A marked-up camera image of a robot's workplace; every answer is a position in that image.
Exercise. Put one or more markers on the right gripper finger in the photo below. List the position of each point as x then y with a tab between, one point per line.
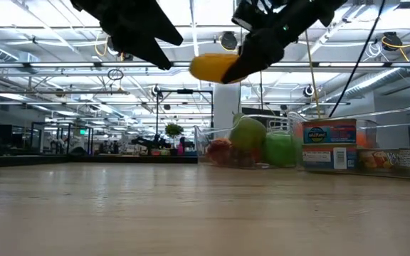
262	53

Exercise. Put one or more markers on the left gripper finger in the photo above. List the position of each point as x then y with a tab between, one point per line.
141	46
160	25

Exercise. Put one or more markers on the yellow mango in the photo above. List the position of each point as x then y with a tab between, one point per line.
208	67

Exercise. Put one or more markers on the green pear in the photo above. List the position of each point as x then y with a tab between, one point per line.
247	137

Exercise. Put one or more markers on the green apple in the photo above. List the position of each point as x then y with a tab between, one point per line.
279	151

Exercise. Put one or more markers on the blue label tuna can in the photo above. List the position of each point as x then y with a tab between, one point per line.
327	132

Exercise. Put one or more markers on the orange fruit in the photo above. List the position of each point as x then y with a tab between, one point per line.
219	151

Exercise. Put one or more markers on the white building column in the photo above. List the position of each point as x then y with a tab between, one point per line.
226	103

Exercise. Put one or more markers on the background potted plant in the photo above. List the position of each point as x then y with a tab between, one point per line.
174	129

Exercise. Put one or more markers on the background robot station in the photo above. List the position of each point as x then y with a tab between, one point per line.
151	142

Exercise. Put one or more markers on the green exit sign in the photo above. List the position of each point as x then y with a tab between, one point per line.
83	132

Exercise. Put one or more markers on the person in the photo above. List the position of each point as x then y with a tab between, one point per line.
182	145

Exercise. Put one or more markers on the clear plastic bin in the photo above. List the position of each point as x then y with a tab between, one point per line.
368	173
370	126

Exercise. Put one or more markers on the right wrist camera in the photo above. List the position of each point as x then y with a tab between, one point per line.
251	16

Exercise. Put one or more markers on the black gantry frame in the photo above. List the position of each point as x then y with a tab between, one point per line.
185	91

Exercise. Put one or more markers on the black rack frame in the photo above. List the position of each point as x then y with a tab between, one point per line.
48	123

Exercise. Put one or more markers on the black table frame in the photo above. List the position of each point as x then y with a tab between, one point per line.
84	160

